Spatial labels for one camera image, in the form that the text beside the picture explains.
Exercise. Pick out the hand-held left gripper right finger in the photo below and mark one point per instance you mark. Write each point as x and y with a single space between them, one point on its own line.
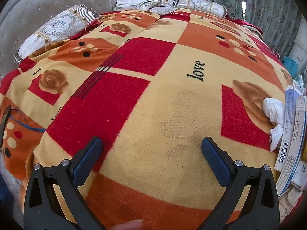
215 163

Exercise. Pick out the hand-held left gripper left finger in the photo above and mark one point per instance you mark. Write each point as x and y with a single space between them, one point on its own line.
87 163

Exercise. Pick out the white tissue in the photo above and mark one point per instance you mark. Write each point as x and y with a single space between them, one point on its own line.
274 115

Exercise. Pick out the person's left hand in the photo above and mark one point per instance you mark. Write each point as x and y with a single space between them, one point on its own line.
129 225

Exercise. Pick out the white box blue yellow stripes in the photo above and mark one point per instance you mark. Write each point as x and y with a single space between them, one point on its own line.
286 179

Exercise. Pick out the white barcode medicine box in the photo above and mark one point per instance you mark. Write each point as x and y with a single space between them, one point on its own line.
291 136

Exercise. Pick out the crumpled white paper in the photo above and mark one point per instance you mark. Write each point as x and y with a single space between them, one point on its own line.
289 203

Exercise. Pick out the red orange printed blanket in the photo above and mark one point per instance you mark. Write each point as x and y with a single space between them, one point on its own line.
153 95

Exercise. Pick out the teal paper bag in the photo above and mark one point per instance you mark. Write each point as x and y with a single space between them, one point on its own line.
291 64

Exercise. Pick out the red satin bedsheet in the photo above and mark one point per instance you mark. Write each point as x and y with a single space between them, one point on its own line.
249 27

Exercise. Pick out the white fluted column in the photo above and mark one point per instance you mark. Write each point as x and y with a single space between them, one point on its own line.
299 40

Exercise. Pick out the grey tufted headboard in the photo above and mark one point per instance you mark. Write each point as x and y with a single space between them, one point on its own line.
43 7

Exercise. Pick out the white folded quilt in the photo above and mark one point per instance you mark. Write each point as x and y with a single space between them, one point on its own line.
134 1

